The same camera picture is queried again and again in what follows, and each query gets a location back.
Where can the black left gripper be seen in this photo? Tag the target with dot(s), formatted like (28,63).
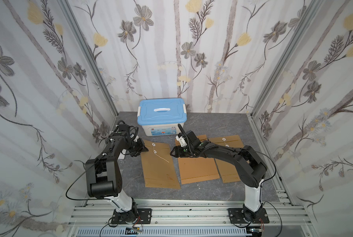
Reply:
(138,145)

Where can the kraft file bag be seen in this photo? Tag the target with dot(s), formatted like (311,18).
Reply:
(228,171)
(193,170)
(158,167)

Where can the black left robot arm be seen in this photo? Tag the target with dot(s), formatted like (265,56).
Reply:
(103,176)

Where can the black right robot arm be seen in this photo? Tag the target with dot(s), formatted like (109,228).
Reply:
(248,163)

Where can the clear plastic zip bag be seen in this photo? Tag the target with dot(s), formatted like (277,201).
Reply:
(122,154)

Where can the blue lid storage box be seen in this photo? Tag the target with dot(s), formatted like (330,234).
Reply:
(160,117)

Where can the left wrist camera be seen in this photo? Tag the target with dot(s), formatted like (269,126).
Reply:
(134,137)

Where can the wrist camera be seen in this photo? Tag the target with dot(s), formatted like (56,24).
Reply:
(134,137)
(180,141)

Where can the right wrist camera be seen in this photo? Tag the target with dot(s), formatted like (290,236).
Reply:
(180,141)

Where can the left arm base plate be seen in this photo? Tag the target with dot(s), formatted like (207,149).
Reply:
(143,216)

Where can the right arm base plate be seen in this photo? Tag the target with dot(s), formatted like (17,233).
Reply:
(235,215)

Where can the white slotted cable duct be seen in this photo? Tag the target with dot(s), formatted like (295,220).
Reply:
(224,231)

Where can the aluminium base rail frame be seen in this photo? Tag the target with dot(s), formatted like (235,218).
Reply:
(286,220)

